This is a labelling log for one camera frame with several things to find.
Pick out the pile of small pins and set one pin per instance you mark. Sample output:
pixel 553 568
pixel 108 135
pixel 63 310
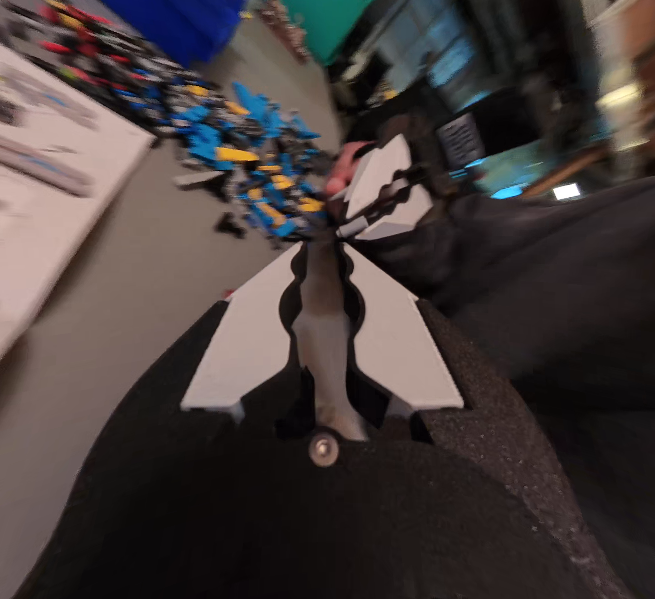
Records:
pixel 92 51

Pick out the building instruction booklet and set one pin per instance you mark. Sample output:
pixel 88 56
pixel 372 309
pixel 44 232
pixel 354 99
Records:
pixel 61 230

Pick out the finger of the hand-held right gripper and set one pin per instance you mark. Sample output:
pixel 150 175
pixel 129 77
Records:
pixel 404 215
pixel 381 164

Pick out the cluster of black bushings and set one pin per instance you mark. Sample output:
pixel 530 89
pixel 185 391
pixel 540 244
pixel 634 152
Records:
pixel 230 225

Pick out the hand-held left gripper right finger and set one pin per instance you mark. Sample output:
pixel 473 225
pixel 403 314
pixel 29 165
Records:
pixel 404 348

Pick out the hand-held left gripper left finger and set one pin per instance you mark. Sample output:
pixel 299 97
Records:
pixel 245 348

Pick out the grey desk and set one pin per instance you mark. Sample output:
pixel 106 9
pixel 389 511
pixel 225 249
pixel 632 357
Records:
pixel 143 276

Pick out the small wooden model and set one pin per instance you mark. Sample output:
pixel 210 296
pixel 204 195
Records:
pixel 286 30

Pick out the person's right hand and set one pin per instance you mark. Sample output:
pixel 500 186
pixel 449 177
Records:
pixel 343 169

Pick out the grey tube connector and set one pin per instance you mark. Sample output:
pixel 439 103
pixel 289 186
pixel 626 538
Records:
pixel 352 228

